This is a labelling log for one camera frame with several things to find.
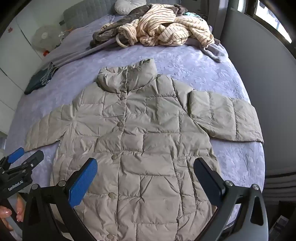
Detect grey-brown fleece robe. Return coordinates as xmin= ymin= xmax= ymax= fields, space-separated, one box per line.
xmin=90 ymin=5 xmax=189 ymax=49

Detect person's left hand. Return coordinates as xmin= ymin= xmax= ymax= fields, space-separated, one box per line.
xmin=0 ymin=193 xmax=25 ymax=231

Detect bed with lilac bedspread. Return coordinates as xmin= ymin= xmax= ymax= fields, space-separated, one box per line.
xmin=5 ymin=14 xmax=266 ymax=241

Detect white electric fan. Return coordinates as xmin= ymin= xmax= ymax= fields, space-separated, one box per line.
xmin=32 ymin=25 xmax=63 ymax=50

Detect white wardrobe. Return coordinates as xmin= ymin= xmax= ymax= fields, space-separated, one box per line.
xmin=0 ymin=14 xmax=44 ymax=139

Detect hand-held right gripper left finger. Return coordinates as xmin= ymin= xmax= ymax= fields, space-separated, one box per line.
xmin=22 ymin=158 xmax=98 ymax=241

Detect grey quilted headboard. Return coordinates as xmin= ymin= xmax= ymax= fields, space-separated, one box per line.
xmin=63 ymin=0 xmax=121 ymax=30

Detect folded dark green jeans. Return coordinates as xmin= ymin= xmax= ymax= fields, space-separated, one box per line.
xmin=24 ymin=62 xmax=59 ymax=95

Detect white round cushion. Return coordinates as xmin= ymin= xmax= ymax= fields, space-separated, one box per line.
xmin=114 ymin=0 xmax=147 ymax=15

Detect grey curtain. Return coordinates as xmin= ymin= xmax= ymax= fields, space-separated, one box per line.
xmin=207 ymin=0 xmax=233 ymax=41

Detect grey fleece blanket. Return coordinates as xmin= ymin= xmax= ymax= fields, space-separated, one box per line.
xmin=42 ymin=24 xmax=228 ymax=67

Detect cream striped robe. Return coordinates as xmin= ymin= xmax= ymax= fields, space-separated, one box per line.
xmin=116 ymin=4 xmax=215 ymax=49

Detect beige puffer jacket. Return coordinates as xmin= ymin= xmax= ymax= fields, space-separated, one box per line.
xmin=24 ymin=58 xmax=264 ymax=241

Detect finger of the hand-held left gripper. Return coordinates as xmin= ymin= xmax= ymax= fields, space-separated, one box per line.
xmin=9 ymin=150 xmax=44 ymax=174
xmin=0 ymin=147 xmax=25 ymax=173

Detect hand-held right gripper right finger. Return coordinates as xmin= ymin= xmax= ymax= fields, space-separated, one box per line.
xmin=193 ymin=158 xmax=270 ymax=241

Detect window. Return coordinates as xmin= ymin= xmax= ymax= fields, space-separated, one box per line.
xmin=245 ymin=0 xmax=295 ymax=44

